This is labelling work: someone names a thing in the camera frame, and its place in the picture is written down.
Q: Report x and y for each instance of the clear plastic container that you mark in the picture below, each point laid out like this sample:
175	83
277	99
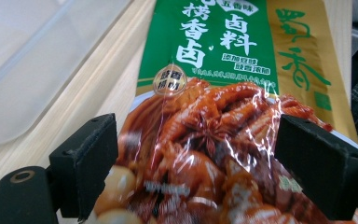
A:
18	62

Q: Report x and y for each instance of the green and gold seasoning packet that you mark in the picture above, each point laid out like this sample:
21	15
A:
214	46

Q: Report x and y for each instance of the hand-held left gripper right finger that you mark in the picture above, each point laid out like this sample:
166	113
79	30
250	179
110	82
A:
326	171

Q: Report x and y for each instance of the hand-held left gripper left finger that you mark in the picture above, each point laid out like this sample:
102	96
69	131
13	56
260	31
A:
84	165

